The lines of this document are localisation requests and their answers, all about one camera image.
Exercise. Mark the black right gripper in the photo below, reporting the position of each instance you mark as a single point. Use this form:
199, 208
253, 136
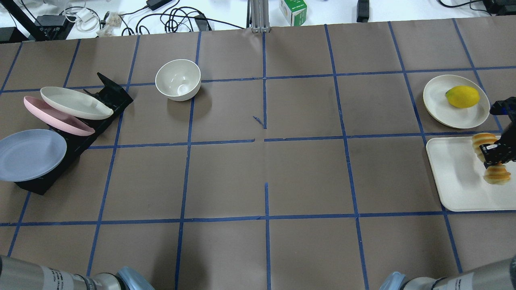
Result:
508, 139

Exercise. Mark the blue plate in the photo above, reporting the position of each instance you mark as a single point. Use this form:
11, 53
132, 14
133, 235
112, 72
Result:
30, 154

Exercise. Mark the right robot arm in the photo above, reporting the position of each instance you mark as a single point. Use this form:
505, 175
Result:
494, 276

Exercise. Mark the cream round plate with lemon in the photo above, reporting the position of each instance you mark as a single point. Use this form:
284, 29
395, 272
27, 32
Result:
439, 108

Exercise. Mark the cream plate in rack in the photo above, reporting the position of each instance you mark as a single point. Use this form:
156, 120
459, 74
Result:
75, 103

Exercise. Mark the pink plate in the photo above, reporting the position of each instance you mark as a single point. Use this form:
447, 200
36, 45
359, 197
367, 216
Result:
55, 118

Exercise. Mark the white rectangular tray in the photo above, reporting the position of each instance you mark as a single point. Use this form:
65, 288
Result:
458, 174

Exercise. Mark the yellow lemon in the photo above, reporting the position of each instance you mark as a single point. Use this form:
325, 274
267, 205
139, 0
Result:
462, 96

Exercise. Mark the black power adapter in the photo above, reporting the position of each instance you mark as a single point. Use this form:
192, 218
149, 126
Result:
362, 11

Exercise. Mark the green white carton box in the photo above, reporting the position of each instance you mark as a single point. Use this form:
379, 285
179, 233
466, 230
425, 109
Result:
294, 11

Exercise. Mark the cream bowl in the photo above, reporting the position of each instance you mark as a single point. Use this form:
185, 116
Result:
179, 80

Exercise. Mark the black dish rack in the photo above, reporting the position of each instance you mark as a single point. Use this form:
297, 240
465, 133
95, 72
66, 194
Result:
114, 97

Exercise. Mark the aluminium frame post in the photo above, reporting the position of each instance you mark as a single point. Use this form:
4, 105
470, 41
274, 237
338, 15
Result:
258, 16

